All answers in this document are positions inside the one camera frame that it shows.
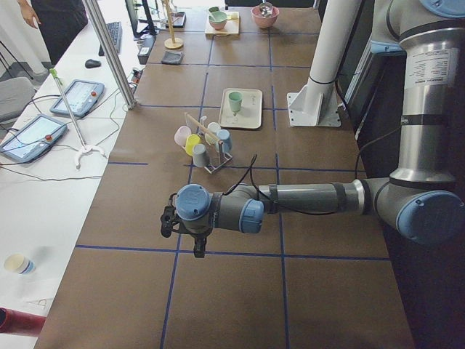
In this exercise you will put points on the white grabber stick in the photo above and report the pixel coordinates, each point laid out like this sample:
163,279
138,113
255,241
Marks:
85,148

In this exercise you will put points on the pink cup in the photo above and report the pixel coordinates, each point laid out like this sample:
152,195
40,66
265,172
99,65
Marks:
181,135

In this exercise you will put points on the black keyboard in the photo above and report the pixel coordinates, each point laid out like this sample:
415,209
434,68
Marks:
115,32

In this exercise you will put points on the far teach pendant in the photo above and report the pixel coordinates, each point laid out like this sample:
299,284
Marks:
82,96

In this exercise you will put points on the aluminium frame post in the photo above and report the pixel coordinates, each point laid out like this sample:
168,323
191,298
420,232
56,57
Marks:
98,22

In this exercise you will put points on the folded grey cloth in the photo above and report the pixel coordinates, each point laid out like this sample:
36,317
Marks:
172,58

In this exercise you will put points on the green cup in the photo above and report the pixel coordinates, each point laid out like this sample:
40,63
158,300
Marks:
235,101

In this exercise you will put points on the near teach pendant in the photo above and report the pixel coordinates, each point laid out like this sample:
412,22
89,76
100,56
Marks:
34,139

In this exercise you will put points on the yellow cup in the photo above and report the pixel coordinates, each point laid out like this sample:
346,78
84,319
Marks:
191,141

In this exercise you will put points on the white pillar mount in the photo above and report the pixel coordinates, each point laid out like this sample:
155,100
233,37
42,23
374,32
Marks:
315,105

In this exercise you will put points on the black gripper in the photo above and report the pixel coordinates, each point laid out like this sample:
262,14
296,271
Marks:
198,238

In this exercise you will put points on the red cylinder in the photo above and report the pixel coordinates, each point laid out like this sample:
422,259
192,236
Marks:
21,323

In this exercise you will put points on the cream rabbit tray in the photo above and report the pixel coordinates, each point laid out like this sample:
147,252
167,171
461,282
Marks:
250,114

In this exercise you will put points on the wooden cutting board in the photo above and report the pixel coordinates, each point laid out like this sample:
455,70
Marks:
231,27

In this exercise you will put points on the light blue cup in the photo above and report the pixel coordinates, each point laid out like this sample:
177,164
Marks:
224,136

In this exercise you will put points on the green bowl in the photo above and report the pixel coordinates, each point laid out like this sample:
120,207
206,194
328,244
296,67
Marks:
216,15

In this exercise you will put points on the paper cup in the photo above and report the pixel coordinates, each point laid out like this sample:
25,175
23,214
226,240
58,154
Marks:
19,263

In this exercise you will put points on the white wire cup rack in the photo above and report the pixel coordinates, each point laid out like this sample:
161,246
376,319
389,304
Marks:
217,157

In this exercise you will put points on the teach pendant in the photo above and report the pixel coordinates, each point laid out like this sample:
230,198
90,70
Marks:
82,96
34,139

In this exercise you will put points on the person in dark clothes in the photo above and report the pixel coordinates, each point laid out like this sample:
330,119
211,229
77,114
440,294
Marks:
59,22

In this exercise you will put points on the black computer mouse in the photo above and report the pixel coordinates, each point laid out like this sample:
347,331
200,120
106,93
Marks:
90,63

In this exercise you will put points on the white cup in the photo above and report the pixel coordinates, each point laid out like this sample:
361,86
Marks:
213,127

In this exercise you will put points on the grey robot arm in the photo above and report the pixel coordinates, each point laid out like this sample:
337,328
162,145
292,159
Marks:
416,198

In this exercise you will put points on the wooden stand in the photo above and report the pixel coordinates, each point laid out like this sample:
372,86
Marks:
172,42

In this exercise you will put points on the large pink bowl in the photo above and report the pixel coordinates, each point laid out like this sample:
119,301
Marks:
264,21

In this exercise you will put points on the grey cup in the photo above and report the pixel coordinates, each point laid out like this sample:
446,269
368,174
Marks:
200,155

